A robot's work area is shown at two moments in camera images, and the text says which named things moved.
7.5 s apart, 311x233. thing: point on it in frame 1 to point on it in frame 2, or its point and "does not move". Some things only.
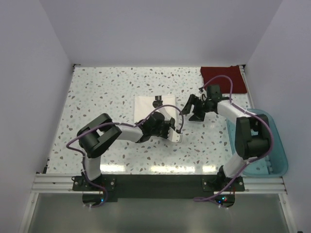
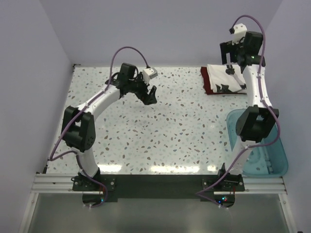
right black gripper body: x=197 y=107 to x=228 y=48
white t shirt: x=143 y=106 to x=218 y=75
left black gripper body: x=165 y=127 to x=142 y=90
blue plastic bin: x=275 y=164 does not move
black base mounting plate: x=97 y=192 does not move
